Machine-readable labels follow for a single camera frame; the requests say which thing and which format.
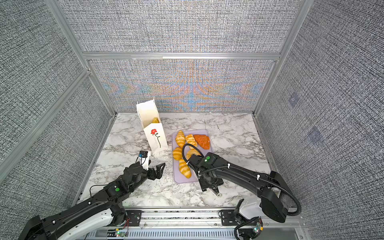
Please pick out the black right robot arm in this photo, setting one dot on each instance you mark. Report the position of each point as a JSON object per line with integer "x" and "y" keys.
{"x": 212, "y": 170}

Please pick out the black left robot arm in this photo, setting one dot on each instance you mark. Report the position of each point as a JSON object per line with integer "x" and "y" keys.
{"x": 101, "y": 209}

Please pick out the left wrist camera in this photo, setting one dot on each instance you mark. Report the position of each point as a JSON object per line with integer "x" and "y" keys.
{"x": 144, "y": 159}

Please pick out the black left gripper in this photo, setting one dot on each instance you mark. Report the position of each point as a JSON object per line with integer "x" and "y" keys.
{"x": 159, "y": 173}

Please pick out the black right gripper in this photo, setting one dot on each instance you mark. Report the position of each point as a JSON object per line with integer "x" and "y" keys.
{"x": 217, "y": 182}

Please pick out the golden ring donut bread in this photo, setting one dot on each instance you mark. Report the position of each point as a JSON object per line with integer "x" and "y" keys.
{"x": 192, "y": 152}

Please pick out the twisted golden bread roll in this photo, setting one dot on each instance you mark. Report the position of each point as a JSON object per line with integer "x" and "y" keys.
{"x": 191, "y": 140}

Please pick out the small striped croissant left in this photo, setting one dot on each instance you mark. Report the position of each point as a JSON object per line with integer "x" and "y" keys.
{"x": 177, "y": 154}

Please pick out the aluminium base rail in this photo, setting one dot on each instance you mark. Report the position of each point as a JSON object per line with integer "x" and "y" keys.
{"x": 185, "y": 223}

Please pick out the reddish brown croissant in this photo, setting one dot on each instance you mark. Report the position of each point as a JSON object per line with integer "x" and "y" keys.
{"x": 203, "y": 141}

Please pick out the round golden pastry bottom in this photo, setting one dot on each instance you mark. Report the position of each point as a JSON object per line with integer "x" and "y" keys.
{"x": 155, "y": 120}

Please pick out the white paper bag red flower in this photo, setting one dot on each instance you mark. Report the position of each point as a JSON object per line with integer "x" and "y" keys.
{"x": 154, "y": 133}

